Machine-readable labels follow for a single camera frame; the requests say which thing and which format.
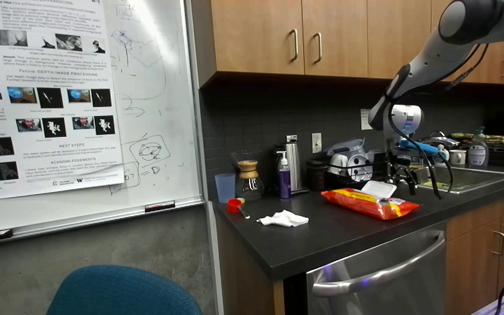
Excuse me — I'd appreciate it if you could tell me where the black dish rack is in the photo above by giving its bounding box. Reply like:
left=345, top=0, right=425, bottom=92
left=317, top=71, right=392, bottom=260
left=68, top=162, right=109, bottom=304
left=320, top=146, right=408, bottom=188

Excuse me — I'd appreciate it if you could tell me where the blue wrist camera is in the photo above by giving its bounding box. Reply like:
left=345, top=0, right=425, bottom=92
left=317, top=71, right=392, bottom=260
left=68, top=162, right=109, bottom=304
left=396, top=137, right=443, bottom=157

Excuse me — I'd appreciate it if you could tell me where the white wall outlet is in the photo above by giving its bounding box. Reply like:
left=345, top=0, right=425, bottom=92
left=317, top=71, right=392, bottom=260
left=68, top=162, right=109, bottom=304
left=310, top=130, right=324, bottom=155

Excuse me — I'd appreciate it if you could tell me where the small metal cup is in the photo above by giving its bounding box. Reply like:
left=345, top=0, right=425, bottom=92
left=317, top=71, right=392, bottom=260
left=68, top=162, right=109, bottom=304
left=450, top=146, right=469, bottom=167

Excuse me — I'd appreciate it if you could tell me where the white crumpled tissue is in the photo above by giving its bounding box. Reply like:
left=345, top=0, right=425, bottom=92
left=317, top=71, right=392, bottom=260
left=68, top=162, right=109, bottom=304
left=256, top=207, right=312, bottom=228

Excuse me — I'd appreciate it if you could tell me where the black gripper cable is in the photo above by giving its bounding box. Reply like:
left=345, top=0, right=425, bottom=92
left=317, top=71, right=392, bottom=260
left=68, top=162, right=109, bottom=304
left=387, top=109, right=455, bottom=199

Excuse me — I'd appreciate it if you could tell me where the white paper wall note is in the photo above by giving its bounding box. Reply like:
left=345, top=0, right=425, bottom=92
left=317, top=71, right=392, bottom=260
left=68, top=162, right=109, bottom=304
left=359, top=106, right=376, bottom=132

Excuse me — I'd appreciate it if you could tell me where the orange measuring cup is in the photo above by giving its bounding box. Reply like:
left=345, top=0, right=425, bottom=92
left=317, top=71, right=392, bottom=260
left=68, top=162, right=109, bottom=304
left=226, top=195, right=254, bottom=220

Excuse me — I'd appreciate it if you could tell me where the research poster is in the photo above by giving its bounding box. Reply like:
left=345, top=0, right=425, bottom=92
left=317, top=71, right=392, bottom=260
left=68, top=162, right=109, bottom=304
left=0, top=0, right=126, bottom=202

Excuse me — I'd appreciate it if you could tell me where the steel thermos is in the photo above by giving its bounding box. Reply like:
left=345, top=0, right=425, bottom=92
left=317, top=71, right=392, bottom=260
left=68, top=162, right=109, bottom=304
left=285, top=132, right=303, bottom=195

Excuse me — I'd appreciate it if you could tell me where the clear soap bottle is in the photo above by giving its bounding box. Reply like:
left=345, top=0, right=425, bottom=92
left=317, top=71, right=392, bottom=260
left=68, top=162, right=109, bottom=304
left=466, top=127, right=492, bottom=169

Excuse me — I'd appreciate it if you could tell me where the black cup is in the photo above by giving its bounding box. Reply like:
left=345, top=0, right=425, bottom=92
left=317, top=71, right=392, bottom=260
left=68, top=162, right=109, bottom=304
left=305, top=151, right=329, bottom=192

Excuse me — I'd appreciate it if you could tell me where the purple bottle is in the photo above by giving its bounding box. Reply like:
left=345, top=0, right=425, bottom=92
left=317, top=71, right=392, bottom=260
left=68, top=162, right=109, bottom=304
left=277, top=150, right=294, bottom=200

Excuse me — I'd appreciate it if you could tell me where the steel sink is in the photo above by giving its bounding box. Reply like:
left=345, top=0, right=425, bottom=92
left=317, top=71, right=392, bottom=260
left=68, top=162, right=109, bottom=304
left=406, top=164, right=504, bottom=195

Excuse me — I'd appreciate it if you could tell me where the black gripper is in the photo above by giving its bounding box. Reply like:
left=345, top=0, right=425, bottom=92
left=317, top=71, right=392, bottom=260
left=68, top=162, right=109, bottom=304
left=389, top=151, right=422, bottom=197

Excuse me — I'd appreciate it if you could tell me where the stainless steel dishwasher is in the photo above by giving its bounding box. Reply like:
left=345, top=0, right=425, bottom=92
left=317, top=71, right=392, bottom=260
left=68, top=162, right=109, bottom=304
left=305, top=220, right=448, bottom=315

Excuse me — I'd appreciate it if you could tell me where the metal faucet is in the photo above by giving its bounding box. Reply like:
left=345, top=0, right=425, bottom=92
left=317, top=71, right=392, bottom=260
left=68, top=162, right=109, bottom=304
left=432, top=130, right=462, bottom=148

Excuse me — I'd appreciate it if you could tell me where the wooden upper cabinet door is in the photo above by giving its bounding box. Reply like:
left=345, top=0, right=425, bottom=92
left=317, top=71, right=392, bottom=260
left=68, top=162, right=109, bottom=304
left=210, top=0, right=305, bottom=76
left=303, top=0, right=371, bottom=78
left=432, top=0, right=504, bottom=87
left=368, top=0, right=434, bottom=80

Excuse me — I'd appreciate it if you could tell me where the blue plastic cup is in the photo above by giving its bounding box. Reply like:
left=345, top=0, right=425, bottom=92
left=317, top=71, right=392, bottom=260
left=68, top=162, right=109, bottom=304
left=214, top=171, right=238, bottom=204

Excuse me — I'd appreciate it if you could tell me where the orange wet wipes bag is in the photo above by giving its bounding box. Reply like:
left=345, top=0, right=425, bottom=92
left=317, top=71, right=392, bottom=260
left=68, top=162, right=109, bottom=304
left=320, top=178, right=422, bottom=221

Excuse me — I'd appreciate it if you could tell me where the whiteboard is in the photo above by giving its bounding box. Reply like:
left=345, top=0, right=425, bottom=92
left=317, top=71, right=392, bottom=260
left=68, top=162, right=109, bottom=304
left=0, top=0, right=207, bottom=242

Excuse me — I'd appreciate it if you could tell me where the jar with yellow lid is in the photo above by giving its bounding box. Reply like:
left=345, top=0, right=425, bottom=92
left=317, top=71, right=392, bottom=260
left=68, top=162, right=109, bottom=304
left=235, top=157, right=266, bottom=202

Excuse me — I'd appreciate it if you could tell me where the metal cabinet door handle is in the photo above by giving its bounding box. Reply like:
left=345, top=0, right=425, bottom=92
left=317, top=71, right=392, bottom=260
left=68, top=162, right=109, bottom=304
left=492, top=228, right=504, bottom=256
left=287, top=25, right=301, bottom=64
left=312, top=29, right=324, bottom=66

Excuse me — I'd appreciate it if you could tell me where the metal dishwasher handle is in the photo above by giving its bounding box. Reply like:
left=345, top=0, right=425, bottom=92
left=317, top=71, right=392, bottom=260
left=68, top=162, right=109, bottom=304
left=310, top=228, right=446, bottom=297

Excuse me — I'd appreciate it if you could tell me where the blue chair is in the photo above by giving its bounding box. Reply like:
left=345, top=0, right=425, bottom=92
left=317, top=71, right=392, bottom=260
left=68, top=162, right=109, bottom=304
left=46, top=263, right=205, bottom=315

